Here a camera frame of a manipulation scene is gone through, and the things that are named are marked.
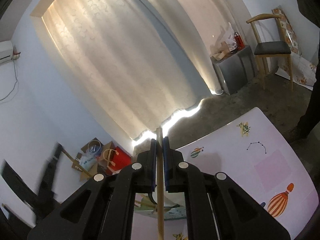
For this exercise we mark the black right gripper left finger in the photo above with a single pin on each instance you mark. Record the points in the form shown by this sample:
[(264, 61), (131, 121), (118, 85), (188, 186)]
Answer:
[(103, 207)]

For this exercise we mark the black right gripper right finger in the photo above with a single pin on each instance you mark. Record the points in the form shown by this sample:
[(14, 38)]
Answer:
[(216, 206)]

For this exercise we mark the wooden chopstick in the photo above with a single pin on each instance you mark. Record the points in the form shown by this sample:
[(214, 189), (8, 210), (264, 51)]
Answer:
[(160, 184)]

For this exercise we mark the cardboard box with bags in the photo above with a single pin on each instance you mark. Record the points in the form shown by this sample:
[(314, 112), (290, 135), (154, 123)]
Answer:
[(86, 162)]

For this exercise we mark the red paper shopping bag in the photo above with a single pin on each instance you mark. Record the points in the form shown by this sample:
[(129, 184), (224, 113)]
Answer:
[(113, 159)]

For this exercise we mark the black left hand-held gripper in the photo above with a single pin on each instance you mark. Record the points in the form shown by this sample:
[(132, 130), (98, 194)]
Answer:
[(42, 203)]

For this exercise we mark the pink balloon print tablecloth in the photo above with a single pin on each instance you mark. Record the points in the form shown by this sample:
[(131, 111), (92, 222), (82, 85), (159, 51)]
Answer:
[(256, 156)]

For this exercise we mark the grey metal cabinet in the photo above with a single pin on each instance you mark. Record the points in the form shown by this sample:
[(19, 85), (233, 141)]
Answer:
[(235, 71)]

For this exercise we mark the red thermos bottle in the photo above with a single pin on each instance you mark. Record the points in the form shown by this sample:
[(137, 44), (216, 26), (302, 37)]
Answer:
[(239, 42)]

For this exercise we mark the cream window curtain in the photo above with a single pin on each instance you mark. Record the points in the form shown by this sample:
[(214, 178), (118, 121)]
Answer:
[(141, 60)]

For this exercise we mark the wooden chair black seat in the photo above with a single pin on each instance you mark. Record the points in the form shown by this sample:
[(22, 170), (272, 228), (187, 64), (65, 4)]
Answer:
[(270, 49)]

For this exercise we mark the white air conditioner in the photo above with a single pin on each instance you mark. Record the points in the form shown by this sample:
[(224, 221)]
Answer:
[(6, 51)]

